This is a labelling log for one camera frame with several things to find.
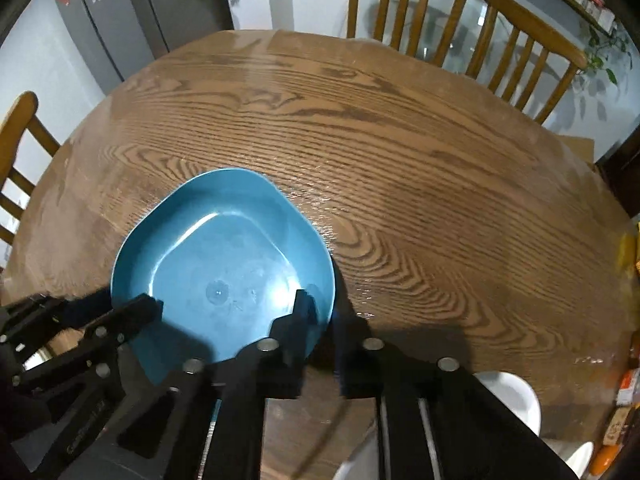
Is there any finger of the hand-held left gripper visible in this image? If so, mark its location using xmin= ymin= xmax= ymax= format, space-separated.
xmin=14 ymin=294 xmax=163 ymax=411
xmin=0 ymin=287 xmax=112 ymax=356

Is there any small white bowl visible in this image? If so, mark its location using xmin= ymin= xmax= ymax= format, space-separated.
xmin=562 ymin=441 xmax=596 ymax=479

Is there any orange and white box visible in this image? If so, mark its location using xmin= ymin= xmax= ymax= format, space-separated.
xmin=616 ymin=367 xmax=640 ymax=408

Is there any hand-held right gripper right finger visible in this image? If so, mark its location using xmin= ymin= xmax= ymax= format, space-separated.
xmin=334 ymin=305 xmax=578 ymax=480

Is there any medium white bowl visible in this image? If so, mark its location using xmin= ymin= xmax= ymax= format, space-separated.
xmin=331 ymin=427 xmax=382 ymax=480

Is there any trailing green plant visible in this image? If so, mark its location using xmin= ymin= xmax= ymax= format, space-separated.
xmin=579 ymin=20 xmax=635 ymax=87

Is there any brown packet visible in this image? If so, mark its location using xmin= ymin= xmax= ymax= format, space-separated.
xmin=601 ymin=406 xmax=634 ymax=447

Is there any orange packet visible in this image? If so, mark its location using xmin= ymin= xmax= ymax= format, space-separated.
xmin=589 ymin=445 xmax=627 ymax=477

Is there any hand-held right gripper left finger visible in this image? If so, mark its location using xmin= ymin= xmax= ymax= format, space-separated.
xmin=116 ymin=290 xmax=321 ymax=480

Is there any yellow packet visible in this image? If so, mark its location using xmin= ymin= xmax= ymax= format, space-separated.
xmin=616 ymin=232 xmax=640 ymax=282

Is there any blue plate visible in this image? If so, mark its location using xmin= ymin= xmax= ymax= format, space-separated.
xmin=110 ymin=167 xmax=336 ymax=386

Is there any grey refrigerator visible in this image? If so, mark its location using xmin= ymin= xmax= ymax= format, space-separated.
xmin=49 ymin=0 xmax=236 ymax=96

